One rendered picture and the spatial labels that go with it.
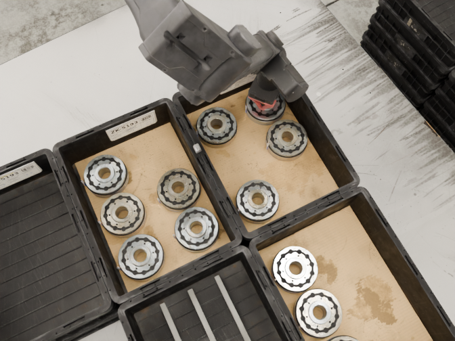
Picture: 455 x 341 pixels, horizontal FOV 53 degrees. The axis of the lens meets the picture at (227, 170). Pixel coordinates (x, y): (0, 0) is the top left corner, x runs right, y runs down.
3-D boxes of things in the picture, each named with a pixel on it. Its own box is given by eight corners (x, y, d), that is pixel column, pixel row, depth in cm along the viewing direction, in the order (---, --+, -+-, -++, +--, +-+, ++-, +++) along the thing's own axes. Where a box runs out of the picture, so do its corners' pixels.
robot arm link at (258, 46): (228, 18, 55) (168, 79, 59) (260, 54, 55) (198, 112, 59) (270, 23, 95) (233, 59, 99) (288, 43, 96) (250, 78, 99)
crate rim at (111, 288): (53, 149, 108) (49, 145, 105) (170, 99, 113) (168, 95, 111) (116, 308, 95) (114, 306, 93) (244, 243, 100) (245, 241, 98)
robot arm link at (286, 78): (267, 27, 92) (237, 57, 95) (301, 68, 89) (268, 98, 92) (288, 43, 103) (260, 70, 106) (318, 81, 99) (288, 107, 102)
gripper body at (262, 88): (289, 73, 112) (293, 55, 105) (271, 106, 108) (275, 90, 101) (265, 63, 113) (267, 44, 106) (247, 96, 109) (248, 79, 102)
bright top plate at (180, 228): (169, 216, 108) (168, 215, 107) (209, 201, 109) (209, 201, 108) (183, 256, 104) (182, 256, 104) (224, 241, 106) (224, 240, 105)
